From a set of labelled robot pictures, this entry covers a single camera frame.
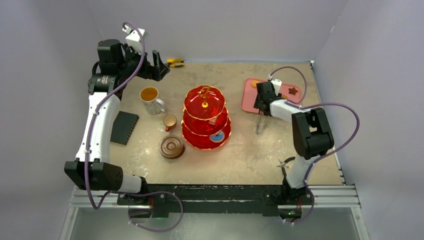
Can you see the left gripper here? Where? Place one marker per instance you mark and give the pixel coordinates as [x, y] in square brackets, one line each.
[155, 72]

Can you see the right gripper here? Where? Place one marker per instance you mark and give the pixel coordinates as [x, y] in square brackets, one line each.
[261, 107]

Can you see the pink serving tray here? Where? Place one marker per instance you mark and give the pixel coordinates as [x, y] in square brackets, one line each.
[249, 94]

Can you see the black serving tongs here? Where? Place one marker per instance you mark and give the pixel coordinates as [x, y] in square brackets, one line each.
[260, 123]

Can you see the pink layered cake slice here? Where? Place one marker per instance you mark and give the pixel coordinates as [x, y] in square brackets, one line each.
[213, 121]

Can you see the blue frosted donut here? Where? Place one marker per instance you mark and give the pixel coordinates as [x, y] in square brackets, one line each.
[218, 137]

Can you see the red three-tier cake stand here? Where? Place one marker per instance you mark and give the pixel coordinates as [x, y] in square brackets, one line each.
[201, 104]

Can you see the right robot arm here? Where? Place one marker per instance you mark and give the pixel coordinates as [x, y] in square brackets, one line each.
[311, 133]

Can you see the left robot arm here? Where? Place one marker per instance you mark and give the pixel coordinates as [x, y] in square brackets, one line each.
[118, 63]

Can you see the white mug with tea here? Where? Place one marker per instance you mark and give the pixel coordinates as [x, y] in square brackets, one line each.
[151, 101]

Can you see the round orange cookie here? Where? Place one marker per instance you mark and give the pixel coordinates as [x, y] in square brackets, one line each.
[254, 83]

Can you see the brown star cookie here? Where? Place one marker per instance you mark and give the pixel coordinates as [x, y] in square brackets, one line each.
[293, 91]

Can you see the small copper cup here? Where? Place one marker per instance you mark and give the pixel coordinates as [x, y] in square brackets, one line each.
[169, 121]

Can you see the round brown wooden lid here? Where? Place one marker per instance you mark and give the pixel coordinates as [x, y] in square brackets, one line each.
[172, 147]

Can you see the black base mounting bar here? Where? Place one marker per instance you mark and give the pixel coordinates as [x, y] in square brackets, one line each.
[163, 199]

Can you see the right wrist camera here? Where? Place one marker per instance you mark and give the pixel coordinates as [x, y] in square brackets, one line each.
[277, 84]

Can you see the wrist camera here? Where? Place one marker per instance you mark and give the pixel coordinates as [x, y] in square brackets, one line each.
[133, 39]
[277, 84]

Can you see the yellow-handled pliers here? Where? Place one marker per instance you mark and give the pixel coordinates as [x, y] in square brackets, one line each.
[175, 63]

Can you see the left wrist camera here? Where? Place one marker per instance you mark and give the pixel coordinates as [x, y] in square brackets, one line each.
[133, 39]

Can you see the black-handled pliers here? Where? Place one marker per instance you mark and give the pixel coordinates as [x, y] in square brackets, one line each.
[283, 164]

